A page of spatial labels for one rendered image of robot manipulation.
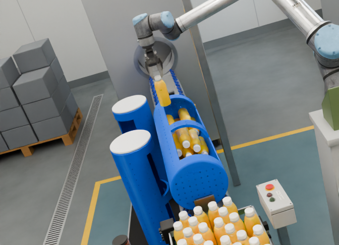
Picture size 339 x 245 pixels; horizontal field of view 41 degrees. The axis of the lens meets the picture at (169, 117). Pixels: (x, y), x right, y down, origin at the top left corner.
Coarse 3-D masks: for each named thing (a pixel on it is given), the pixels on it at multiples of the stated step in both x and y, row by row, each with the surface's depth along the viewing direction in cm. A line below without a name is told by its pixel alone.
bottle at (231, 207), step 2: (232, 202) 205; (230, 204) 204; (232, 204) 205; (234, 204) 206; (224, 206) 206; (226, 206) 205; (228, 206) 205; (230, 206) 204; (232, 206) 205; (234, 206) 205; (228, 208) 204; (230, 208) 204; (232, 208) 204; (234, 208) 205; (236, 208) 206; (228, 210) 204; (230, 210) 204; (232, 210) 204; (234, 210) 205; (236, 210) 206; (230, 212) 204; (232, 212) 204; (236, 212) 206; (238, 214) 208
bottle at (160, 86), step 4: (160, 80) 266; (156, 84) 266; (160, 84) 265; (164, 84) 267; (156, 88) 267; (160, 88) 266; (164, 88) 267; (156, 92) 269; (160, 92) 267; (164, 92) 268; (160, 96) 268; (164, 96) 268; (168, 96) 270; (160, 100) 270; (164, 100) 269; (168, 100) 271; (160, 104) 272; (164, 104) 271; (168, 104) 271
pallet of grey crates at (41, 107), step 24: (24, 48) 571; (48, 48) 579; (0, 72) 526; (24, 72) 570; (48, 72) 553; (0, 96) 539; (24, 96) 540; (48, 96) 540; (72, 96) 620; (0, 120) 554; (24, 120) 554; (48, 120) 555; (72, 120) 592; (0, 144) 568; (24, 144) 568
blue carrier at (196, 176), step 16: (176, 96) 288; (160, 112) 278; (176, 112) 296; (192, 112) 298; (160, 128) 265; (176, 128) 250; (160, 144) 256; (208, 144) 261; (176, 160) 222; (192, 160) 214; (208, 160) 214; (176, 176) 215; (192, 176) 216; (208, 176) 217; (224, 176) 218; (176, 192) 218; (192, 192) 220; (208, 192) 221; (224, 192) 222; (192, 208) 223
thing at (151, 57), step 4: (152, 48) 259; (148, 52) 258; (152, 52) 257; (148, 56) 256; (152, 56) 256; (148, 60) 254; (152, 60) 253; (148, 64) 253; (152, 64) 253; (156, 64) 254
